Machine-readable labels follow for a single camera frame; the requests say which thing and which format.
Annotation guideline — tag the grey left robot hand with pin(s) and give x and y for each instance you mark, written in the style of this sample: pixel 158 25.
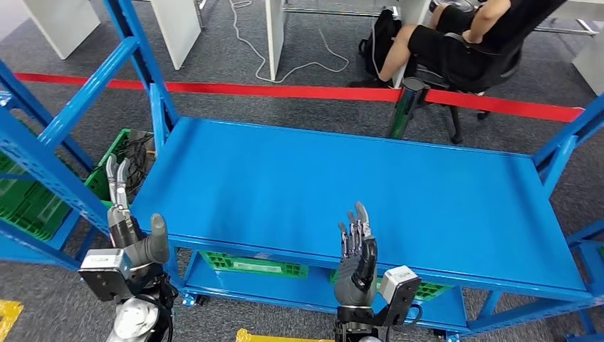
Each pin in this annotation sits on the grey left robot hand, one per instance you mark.
pixel 122 231

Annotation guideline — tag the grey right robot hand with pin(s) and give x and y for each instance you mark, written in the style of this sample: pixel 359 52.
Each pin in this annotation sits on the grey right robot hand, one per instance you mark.
pixel 351 288

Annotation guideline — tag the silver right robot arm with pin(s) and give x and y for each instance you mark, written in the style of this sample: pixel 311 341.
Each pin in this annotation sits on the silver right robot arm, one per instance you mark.
pixel 356 325

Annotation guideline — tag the black office chair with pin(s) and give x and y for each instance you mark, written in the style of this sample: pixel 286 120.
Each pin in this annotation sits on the black office chair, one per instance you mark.
pixel 455 125

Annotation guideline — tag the white desk leg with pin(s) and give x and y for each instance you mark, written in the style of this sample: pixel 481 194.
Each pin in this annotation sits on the white desk leg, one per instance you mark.
pixel 61 23
pixel 177 33
pixel 274 37

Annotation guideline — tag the red floor tape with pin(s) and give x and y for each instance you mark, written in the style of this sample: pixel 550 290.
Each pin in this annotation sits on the red floor tape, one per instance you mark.
pixel 283 90

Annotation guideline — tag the person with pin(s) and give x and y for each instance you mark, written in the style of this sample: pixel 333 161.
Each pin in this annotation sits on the person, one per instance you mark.
pixel 396 52

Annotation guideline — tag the black backpack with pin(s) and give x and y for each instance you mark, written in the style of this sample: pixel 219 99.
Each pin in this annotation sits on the black backpack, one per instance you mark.
pixel 382 37

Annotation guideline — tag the white desk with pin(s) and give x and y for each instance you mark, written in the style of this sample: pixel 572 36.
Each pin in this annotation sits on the white desk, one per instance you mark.
pixel 410 12

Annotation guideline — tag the white cabinet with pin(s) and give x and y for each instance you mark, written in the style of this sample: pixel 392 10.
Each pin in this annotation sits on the white cabinet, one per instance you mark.
pixel 592 71

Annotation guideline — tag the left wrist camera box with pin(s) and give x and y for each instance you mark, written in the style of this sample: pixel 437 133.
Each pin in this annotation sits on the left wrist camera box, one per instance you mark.
pixel 101 274

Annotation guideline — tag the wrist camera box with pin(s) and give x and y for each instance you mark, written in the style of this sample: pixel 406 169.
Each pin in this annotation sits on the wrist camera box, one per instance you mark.
pixel 401 288
pixel 101 274

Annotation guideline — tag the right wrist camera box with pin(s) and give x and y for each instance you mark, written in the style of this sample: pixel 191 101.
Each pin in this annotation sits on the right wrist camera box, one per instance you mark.
pixel 401 288

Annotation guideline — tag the dark stanchion post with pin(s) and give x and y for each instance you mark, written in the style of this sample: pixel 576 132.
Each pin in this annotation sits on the dark stanchion post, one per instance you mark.
pixel 406 108

